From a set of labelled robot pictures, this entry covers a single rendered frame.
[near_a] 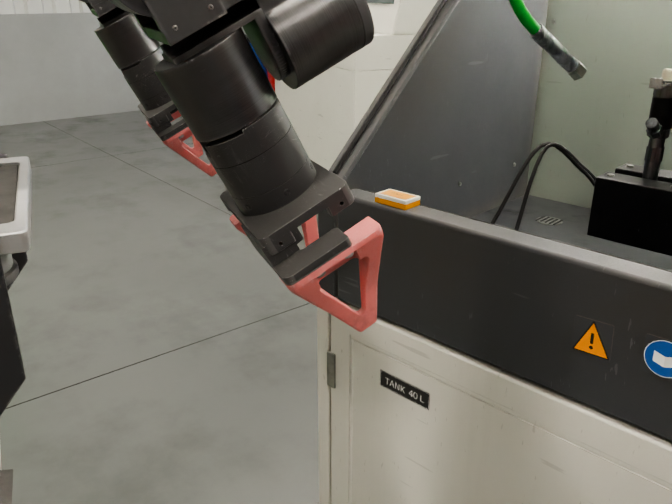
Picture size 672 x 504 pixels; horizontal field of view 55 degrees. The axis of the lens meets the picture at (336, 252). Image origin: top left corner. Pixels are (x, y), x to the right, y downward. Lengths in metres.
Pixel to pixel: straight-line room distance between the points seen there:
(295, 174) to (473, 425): 0.52
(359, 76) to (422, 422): 2.85
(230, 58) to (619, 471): 0.59
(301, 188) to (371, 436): 0.63
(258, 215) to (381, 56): 3.25
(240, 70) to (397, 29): 3.30
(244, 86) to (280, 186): 0.06
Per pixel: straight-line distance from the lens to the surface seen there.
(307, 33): 0.39
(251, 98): 0.39
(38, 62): 7.09
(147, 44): 0.81
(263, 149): 0.39
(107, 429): 2.09
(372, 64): 3.62
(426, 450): 0.93
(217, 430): 2.00
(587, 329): 0.71
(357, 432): 1.01
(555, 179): 1.29
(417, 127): 0.98
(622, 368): 0.72
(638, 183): 0.88
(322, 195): 0.40
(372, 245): 0.39
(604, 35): 1.23
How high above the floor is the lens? 1.20
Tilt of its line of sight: 22 degrees down
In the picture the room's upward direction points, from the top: straight up
